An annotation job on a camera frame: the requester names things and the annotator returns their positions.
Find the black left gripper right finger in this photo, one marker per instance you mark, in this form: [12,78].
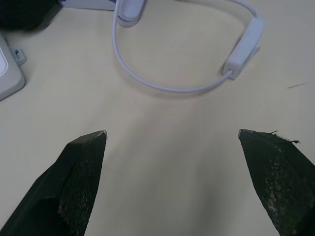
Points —
[278,182]

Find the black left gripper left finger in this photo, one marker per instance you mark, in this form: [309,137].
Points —
[61,186]

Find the black rounded object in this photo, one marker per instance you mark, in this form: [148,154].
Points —
[22,13]

